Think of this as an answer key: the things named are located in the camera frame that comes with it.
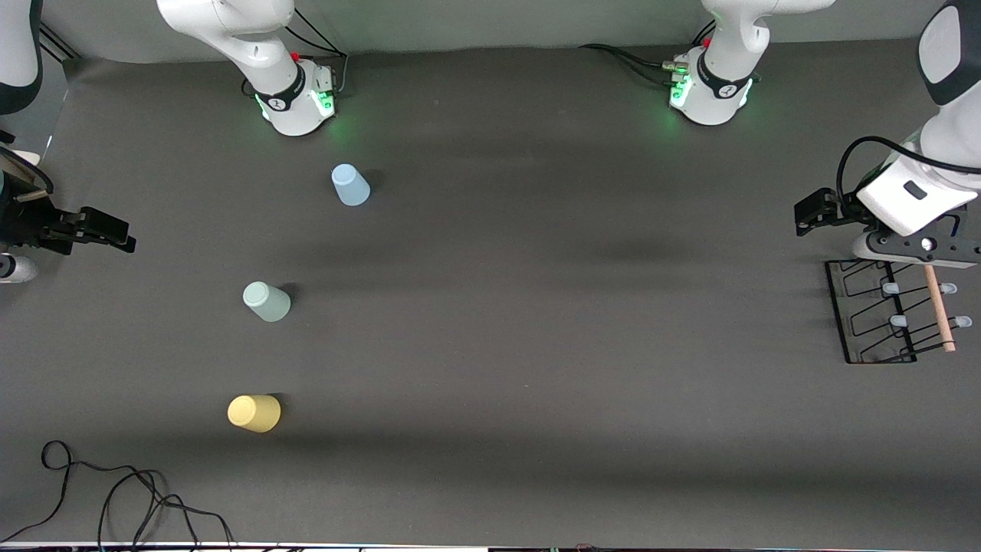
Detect black wire cup holder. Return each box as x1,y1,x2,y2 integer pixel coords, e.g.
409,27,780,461
825,259,973,365

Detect pale green plastic cup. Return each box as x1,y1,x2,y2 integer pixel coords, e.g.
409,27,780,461
243,281,292,323

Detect yellow plastic cup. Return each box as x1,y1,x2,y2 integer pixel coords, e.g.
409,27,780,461
228,394,282,434

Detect light blue plastic cup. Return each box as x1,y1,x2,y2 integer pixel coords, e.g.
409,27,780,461
331,163,372,207

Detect beige furniture piece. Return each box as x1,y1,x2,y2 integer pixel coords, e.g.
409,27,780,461
0,148,41,189

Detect dark grey table mat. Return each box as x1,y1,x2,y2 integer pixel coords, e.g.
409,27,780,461
0,34,981,547

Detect dark metal frame bar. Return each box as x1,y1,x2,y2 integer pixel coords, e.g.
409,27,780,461
38,23,77,61

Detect thin black loose cable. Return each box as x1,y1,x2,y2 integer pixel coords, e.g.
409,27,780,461
0,439,235,549

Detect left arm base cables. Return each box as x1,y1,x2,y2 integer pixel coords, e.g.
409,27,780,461
579,21,717,87

